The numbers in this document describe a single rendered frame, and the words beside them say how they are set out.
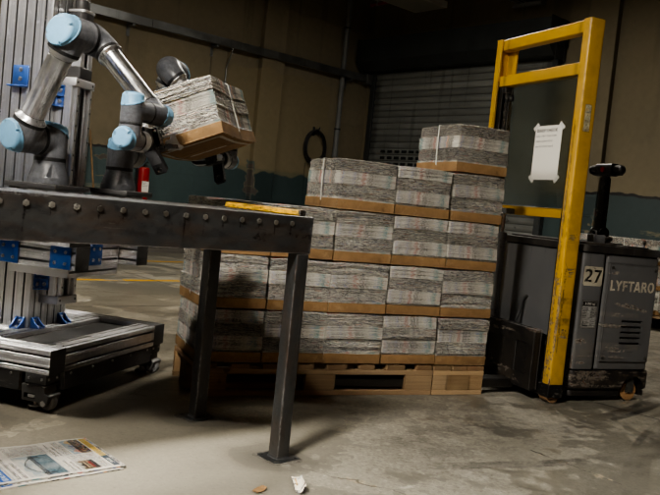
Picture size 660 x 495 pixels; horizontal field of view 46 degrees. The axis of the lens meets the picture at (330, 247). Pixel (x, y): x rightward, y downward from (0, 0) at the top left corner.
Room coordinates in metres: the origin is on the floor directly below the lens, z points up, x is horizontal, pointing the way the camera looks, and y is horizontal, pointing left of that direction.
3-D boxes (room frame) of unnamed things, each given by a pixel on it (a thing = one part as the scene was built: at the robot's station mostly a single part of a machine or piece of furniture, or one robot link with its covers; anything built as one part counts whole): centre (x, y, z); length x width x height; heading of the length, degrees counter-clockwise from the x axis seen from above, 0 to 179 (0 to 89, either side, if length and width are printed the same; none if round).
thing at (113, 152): (3.47, 0.96, 0.98); 0.13 x 0.12 x 0.14; 176
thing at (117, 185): (3.46, 0.96, 0.87); 0.15 x 0.15 x 0.10
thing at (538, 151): (4.10, -1.02, 1.28); 0.57 x 0.01 x 0.65; 24
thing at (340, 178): (3.68, -0.06, 0.95); 0.38 x 0.29 x 0.23; 24
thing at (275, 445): (2.55, 0.10, 0.34); 0.06 x 0.06 x 0.68; 42
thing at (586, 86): (3.80, -1.14, 0.97); 0.09 x 0.09 x 1.75; 24
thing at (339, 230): (3.62, 0.06, 0.42); 1.17 x 0.39 x 0.83; 114
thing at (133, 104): (2.65, 0.70, 1.10); 0.11 x 0.08 x 0.11; 153
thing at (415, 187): (3.80, -0.33, 0.95); 0.38 x 0.29 x 0.23; 23
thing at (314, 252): (3.62, 0.06, 0.40); 1.16 x 0.38 x 0.51; 114
